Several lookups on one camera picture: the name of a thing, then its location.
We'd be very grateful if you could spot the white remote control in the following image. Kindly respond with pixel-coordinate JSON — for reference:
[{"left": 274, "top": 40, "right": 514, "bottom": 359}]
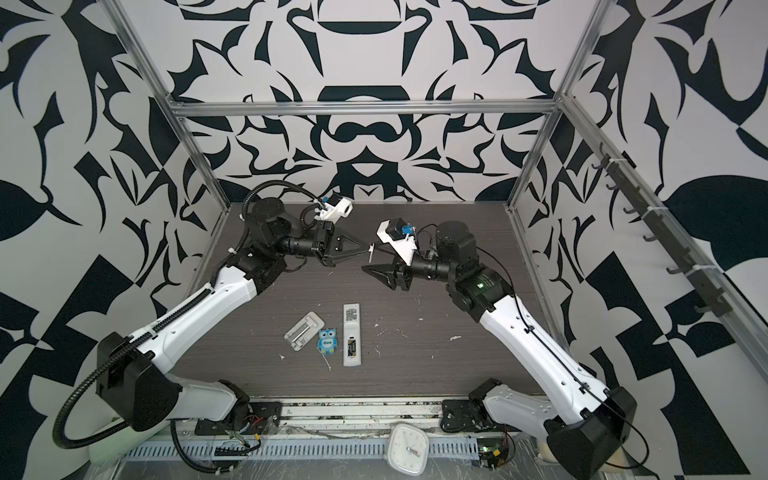
[{"left": 343, "top": 303, "right": 362, "bottom": 367}]

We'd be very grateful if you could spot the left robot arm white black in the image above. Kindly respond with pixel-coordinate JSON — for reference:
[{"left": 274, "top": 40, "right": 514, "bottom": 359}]
[{"left": 96, "top": 194, "right": 367, "bottom": 432}]

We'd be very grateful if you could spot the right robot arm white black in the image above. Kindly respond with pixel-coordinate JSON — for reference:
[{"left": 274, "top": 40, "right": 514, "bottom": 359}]
[{"left": 363, "top": 218, "right": 637, "bottom": 479}]

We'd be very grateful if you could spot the blue owl toy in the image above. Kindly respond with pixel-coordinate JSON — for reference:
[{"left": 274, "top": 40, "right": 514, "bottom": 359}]
[{"left": 317, "top": 328, "right": 338, "bottom": 355}]

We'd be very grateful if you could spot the white battery cover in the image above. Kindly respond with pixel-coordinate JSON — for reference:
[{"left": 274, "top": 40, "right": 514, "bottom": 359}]
[{"left": 284, "top": 311, "right": 325, "bottom": 351}]

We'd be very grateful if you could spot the white square clock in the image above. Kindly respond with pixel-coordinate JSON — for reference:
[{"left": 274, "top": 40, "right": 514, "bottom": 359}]
[{"left": 386, "top": 423, "right": 430, "bottom": 476}]

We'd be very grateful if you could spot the small green circuit board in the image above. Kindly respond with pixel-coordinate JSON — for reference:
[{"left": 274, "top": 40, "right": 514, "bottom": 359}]
[{"left": 477, "top": 437, "right": 510, "bottom": 470}]

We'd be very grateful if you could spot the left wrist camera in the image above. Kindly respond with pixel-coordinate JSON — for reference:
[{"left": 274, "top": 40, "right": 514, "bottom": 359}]
[{"left": 315, "top": 195, "right": 353, "bottom": 223}]

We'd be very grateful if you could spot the aluminium frame top bar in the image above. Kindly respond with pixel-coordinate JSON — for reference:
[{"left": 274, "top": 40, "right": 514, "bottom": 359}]
[{"left": 170, "top": 99, "right": 556, "bottom": 118}]

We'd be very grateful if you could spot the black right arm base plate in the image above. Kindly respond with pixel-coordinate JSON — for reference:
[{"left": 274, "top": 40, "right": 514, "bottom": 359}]
[{"left": 440, "top": 400, "right": 487, "bottom": 433}]

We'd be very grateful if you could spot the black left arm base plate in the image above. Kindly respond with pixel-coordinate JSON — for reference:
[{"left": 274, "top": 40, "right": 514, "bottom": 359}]
[{"left": 194, "top": 401, "right": 283, "bottom": 436}]

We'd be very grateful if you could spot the white slotted cable duct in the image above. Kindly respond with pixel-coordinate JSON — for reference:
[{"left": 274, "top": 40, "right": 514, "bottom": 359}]
[{"left": 119, "top": 437, "right": 487, "bottom": 462}]

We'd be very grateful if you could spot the aluminium frame corner post left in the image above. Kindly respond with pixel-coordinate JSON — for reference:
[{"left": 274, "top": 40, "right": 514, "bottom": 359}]
[{"left": 98, "top": 0, "right": 232, "bottom": 211}]

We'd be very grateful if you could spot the aluminium frame corner post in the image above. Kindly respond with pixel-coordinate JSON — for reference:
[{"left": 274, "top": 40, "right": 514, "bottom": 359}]
[
  {"left": 506, "top": 0, "right": 616, "bottom": 212},
  {"left": 98, "top": 0, "right": 232, "bottom": 211}
]

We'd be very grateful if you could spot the black hook rail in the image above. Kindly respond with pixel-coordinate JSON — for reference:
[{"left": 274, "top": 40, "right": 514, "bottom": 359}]
[{"left": 593, "top": 143, "right": 733, "bottom": 317}]

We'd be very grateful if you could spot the aluminium frame corner post right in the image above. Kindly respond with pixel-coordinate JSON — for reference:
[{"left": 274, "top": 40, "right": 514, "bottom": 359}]
[{"left": 506, "top": 0, "right": 616, "bottom": 212}]

